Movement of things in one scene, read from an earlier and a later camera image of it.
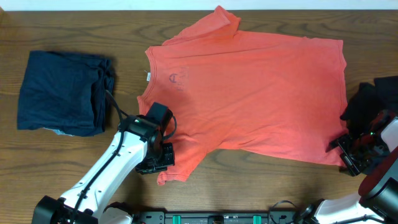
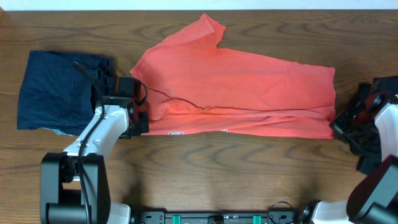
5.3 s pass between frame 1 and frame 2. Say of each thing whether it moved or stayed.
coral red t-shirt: moved
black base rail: stayed
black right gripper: moved
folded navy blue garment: stayed
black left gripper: moved
